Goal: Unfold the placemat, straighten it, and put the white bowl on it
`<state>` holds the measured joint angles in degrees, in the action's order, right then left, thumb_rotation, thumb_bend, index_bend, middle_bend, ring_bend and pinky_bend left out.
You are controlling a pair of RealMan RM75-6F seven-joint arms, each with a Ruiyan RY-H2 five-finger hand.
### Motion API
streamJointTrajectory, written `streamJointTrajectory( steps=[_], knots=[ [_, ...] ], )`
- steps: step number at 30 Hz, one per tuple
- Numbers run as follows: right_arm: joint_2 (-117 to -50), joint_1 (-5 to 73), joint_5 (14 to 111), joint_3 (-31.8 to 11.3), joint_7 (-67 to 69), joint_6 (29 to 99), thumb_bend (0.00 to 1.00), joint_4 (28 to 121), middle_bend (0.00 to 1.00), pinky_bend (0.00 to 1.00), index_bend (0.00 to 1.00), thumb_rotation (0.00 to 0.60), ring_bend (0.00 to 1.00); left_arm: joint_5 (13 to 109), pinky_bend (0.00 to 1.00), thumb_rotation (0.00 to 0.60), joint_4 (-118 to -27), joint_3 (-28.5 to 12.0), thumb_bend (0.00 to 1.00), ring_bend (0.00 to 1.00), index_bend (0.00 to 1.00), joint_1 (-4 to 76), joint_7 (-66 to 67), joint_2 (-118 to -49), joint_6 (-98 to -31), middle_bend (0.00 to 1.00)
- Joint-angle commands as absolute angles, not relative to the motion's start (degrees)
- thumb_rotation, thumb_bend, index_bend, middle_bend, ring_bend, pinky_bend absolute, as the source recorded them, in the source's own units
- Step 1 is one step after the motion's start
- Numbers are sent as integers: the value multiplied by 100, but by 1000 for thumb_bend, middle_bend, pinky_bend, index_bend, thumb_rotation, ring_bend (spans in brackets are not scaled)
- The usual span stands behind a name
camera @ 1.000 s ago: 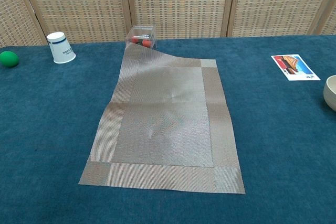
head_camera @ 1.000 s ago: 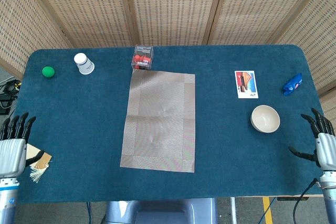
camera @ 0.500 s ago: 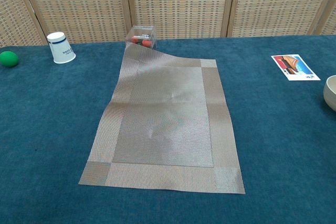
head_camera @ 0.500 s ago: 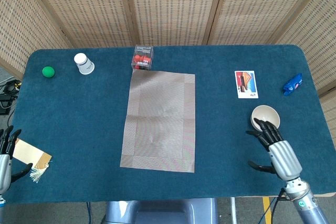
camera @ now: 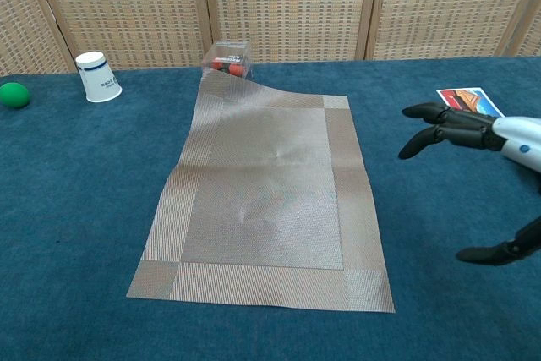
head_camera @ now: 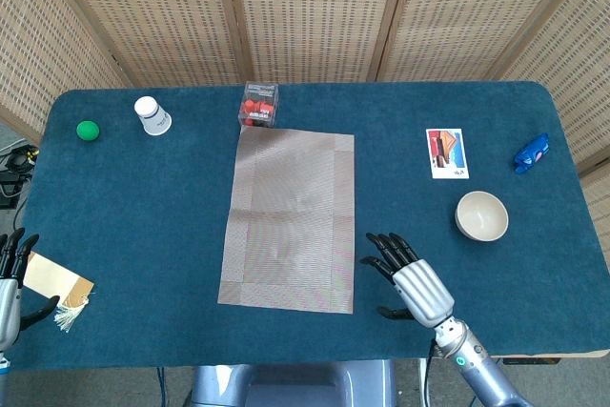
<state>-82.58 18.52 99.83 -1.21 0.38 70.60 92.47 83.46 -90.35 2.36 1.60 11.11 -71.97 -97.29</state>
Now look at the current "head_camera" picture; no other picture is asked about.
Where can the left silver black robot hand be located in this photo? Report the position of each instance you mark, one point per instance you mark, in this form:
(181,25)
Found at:
(9,297)

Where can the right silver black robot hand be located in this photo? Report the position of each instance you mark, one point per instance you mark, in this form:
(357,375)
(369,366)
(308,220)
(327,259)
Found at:
(421,290)

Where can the cream ceramic bowl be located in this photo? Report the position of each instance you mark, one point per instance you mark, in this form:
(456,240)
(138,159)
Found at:
(481,216)

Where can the beige woven placemat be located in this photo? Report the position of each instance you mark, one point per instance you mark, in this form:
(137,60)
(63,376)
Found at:
(290,216)

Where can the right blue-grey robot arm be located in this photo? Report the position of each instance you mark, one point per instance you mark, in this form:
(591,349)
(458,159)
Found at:
(476,369)

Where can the brown white bookmark with tassel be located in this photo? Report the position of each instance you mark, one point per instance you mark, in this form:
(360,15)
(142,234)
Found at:
(57,278)

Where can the white table leg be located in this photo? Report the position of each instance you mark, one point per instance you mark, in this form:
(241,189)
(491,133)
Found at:
(422,383)

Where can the photo card with white border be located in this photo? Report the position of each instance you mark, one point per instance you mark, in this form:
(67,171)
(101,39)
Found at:
(447,152)

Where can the blue-grey robot torso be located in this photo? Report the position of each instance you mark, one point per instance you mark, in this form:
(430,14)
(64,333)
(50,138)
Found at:
(295,385)

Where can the blue felt table cover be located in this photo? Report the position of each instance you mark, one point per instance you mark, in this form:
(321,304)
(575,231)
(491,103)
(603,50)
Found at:
(143,211)

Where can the blue snack packet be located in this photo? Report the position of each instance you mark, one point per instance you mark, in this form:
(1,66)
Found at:
(531,153)

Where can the green ball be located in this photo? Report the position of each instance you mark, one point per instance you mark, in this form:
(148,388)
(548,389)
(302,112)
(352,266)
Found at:
(88,131)

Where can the white paper cup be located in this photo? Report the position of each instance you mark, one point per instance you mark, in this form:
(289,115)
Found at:
(153,118)

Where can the clear box with red pieces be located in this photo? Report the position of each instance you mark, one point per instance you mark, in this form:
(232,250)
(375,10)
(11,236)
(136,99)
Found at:
(257,107)

